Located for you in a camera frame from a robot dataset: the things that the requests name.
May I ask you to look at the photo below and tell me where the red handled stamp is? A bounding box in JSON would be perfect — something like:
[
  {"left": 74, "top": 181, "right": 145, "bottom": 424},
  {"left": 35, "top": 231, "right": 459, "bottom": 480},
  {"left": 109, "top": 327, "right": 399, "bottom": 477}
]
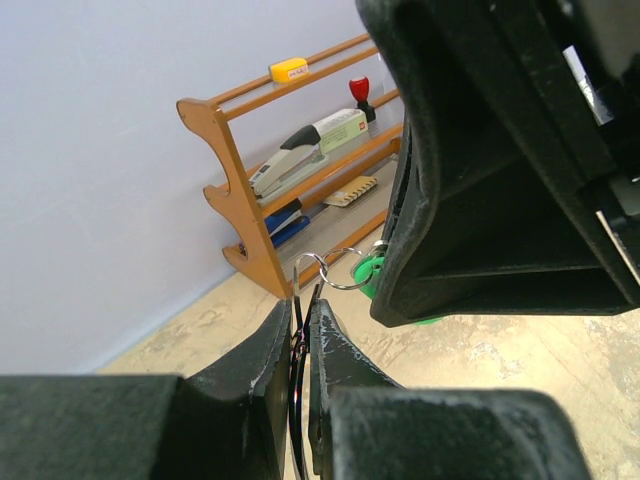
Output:
[{"left": 349, "top": 76, "right": 376, "bottom": 123}]

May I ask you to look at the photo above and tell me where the white stapler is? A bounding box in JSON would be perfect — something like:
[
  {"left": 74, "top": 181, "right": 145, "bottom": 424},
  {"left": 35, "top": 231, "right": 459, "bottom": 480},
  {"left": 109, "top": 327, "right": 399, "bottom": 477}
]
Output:
[{"left": 249, "top": 125, "right": 329, "bottom": 202}]

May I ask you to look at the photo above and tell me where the blue stapler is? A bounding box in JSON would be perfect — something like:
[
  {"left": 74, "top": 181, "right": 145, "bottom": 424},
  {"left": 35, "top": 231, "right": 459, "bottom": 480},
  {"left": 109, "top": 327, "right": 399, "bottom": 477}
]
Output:
[{"left": 265, "top": 199, "right": 310, "bottom": 248}]

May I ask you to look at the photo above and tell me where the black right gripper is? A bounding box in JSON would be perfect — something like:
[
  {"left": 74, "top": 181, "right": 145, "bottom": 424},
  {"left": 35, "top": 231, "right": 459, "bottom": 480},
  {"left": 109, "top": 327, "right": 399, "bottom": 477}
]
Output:
[{"left": 357, "top": 1, "right": 639, "bottom": 327}]

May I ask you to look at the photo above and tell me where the yellow block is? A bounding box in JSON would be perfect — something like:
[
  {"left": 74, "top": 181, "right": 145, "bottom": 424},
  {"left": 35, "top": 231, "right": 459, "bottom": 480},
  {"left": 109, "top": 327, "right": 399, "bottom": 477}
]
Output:
[{"left": 269, "top": 57, "right": 309, "bottom": 84}]

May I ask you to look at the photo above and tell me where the green capped key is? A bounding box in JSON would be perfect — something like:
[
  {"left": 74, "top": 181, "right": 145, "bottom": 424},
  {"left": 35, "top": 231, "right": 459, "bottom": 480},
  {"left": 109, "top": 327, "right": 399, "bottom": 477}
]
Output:
[{"left": 318, "top": 240, "right": 444, "bottom": 327}]

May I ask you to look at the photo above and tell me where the large silver keyring with clips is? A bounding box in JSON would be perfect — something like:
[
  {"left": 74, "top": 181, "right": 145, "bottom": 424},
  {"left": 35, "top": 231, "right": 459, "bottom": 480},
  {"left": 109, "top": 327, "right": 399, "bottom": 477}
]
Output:
[{"left": 288, "top": 252, "right": 326, "bottom": 479}]

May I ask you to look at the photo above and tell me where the strip of staples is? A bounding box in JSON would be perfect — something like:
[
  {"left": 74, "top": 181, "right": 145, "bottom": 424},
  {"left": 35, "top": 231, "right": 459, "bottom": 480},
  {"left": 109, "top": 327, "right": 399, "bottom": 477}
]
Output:
[{"left": 323, "top": 176, "right": 378, "bottom": 208}]

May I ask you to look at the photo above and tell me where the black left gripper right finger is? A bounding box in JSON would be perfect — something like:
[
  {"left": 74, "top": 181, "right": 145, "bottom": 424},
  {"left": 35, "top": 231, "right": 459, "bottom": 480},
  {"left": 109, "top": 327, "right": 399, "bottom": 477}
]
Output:
[{"left": 308, "top": 300, "right": 591, "bottom": 479}]

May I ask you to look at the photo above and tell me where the white box with red label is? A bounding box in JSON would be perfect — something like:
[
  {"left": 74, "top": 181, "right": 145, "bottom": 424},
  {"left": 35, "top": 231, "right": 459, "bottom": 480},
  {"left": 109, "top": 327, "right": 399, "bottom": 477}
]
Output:
[{"left": 312, "top": 109, "right": 368, "bottom": 155}]

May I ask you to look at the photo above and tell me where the wooden rack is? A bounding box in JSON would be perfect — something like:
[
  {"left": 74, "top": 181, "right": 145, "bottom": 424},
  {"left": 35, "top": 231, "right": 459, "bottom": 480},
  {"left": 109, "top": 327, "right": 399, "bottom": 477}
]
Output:
[{"left": 176, "top": 35, "right": 402, "bottom": 298}]

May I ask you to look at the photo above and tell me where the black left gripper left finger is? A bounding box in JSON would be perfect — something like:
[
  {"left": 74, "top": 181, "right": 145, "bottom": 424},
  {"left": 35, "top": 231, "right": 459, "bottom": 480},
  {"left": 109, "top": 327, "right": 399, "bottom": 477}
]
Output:
[{"left": 1, "top": 301, "right": 291, "bottom": 479}]

